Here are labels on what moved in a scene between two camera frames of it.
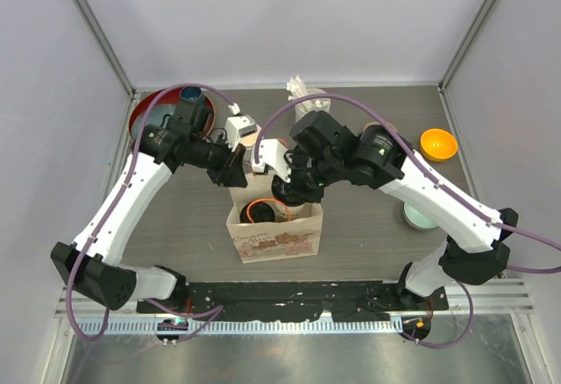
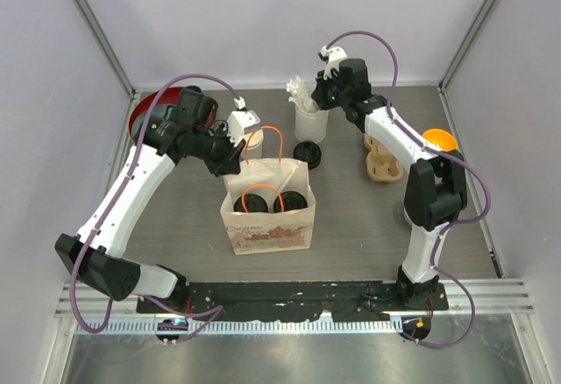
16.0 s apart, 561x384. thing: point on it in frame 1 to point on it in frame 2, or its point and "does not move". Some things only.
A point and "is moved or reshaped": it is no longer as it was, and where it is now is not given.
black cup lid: [283, 192] is moved or reshaped
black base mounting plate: [300, 301] does not move
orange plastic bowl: [437, 145] does not move
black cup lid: [259, 212] to [255, 203]
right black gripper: [311, 197] to [318, 95]
